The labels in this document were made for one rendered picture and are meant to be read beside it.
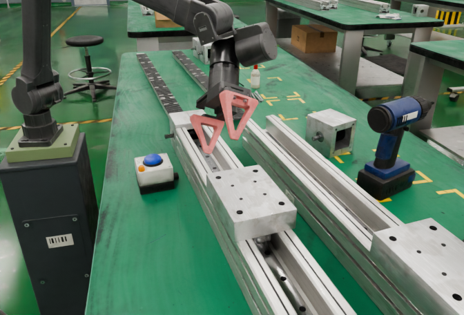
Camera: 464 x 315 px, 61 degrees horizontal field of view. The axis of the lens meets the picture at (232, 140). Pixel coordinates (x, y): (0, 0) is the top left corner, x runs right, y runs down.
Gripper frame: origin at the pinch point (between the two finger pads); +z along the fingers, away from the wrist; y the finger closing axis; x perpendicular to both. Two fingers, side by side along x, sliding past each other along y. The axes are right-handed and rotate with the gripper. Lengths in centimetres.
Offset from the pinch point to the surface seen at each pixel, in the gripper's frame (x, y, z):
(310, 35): 235, -236, -248
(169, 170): 0.3, -24.8, -0.2
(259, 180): 9.0, -0.5, 5.4
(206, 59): 41, -98, -80
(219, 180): 2.5, -4.4, 5.7
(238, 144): 24.5, -34.9, -14.4
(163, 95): 11, -67, -39
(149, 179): -3.4, -27.1, 2.2
